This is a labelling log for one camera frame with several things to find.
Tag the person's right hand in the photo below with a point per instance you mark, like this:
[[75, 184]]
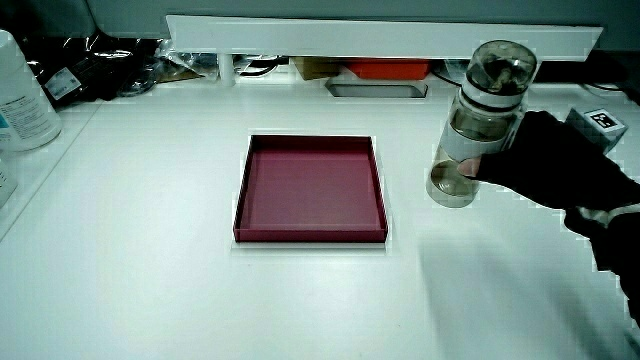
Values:
[[550, 160]]

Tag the clear glass bottle white bands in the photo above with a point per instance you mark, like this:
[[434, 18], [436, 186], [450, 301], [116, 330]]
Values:
[[482, 117]]

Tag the person's right forearm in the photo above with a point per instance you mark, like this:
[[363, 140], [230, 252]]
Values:
[[620, 245]]

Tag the large white plastic bottle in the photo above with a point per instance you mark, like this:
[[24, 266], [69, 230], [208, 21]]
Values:
[[22, 105]]

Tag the orange box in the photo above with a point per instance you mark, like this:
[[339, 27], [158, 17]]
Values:
[[390, 69]]

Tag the white desk shelf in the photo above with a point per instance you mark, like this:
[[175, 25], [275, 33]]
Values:
[[350, 37]]

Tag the maroon square tray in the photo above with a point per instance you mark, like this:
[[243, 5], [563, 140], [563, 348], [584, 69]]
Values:
[[310, 190]]

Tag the brown cardboard box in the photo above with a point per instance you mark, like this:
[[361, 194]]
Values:
[[315, 67]]

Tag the white shelf leg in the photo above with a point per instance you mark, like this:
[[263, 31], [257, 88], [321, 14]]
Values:
[[226, 70]]

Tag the clear plastic wrap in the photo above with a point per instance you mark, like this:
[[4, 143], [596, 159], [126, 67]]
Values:
[[185, 62]]

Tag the black plastic bag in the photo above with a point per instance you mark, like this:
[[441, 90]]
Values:
[[95, 65]]

